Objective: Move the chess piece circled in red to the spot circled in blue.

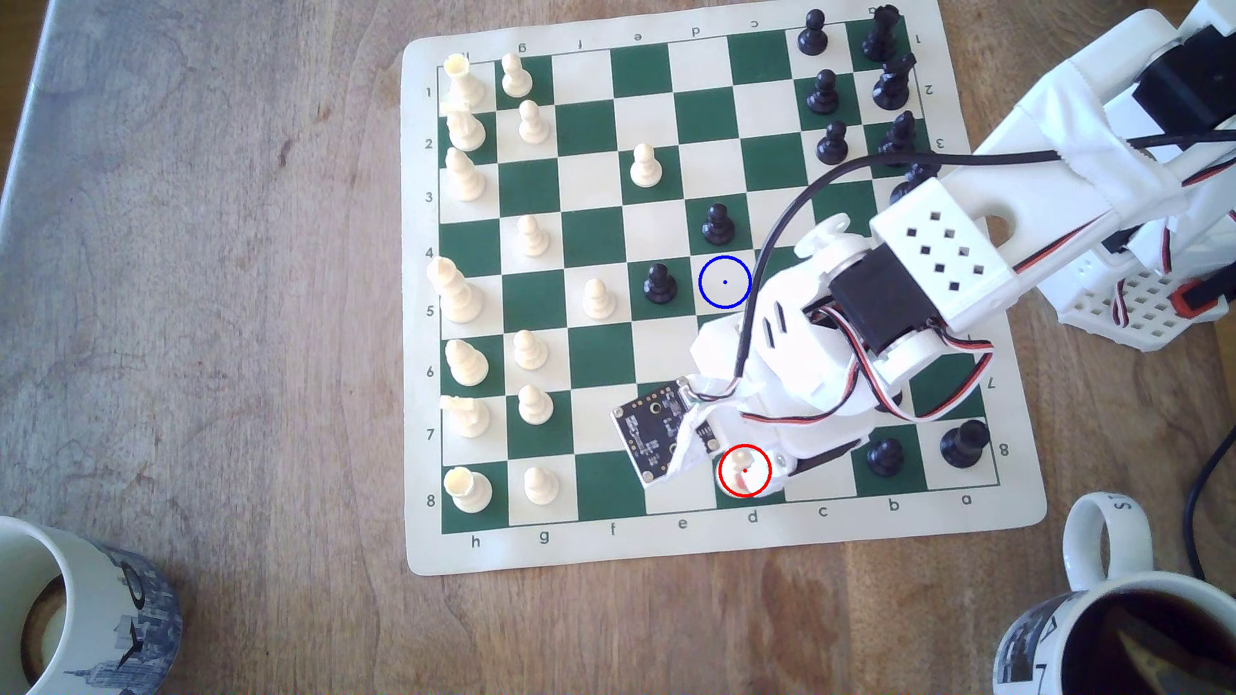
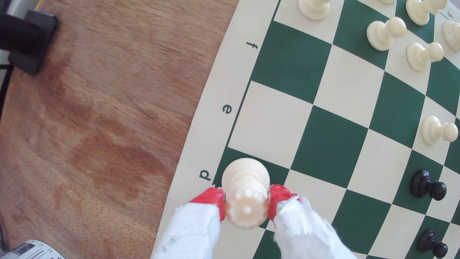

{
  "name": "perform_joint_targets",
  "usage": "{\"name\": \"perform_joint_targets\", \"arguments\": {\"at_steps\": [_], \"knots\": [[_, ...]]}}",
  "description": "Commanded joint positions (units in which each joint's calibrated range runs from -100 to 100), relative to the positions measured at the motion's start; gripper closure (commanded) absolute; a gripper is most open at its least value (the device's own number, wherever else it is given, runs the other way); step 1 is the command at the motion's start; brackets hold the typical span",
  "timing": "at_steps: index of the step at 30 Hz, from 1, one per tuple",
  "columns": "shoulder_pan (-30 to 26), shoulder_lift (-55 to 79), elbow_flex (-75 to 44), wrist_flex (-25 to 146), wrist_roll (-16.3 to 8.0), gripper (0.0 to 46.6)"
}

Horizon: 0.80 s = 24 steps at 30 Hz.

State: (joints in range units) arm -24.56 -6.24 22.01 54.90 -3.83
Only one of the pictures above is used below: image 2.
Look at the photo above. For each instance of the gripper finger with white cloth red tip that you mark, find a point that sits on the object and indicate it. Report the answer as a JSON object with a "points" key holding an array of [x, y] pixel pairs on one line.
{"points": [[302, 230], [194, 230]]}

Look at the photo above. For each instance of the white chess queen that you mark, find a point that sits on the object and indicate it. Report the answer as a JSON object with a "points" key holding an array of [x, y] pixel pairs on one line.
{"points": [[246, 180]]}

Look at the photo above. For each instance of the green and cream chess mat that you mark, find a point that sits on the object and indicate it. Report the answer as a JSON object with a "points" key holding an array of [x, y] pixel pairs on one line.
{"points": [[269, 122]]}

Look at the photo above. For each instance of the black chess pawn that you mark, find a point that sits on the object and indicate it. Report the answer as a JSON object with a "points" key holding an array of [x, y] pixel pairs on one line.
{"points": [[422, 184], [427, 241]]}

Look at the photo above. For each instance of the white chess pawn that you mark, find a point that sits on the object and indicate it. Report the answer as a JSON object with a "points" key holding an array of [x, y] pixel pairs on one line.
{"points": [[418, 57], [312, 9], [381, 34], [433, 130]]}

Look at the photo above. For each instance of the white chess king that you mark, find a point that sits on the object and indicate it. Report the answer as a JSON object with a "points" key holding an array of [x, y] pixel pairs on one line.
{"points": [[453, 36]]}

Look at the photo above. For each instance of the white chess bishop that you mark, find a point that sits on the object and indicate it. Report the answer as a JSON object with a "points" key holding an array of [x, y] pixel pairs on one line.
{"points": [[418, 12]]}

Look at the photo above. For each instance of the black stand base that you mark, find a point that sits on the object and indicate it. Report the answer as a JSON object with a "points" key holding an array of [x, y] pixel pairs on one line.
{"points": [[32, 43]]}

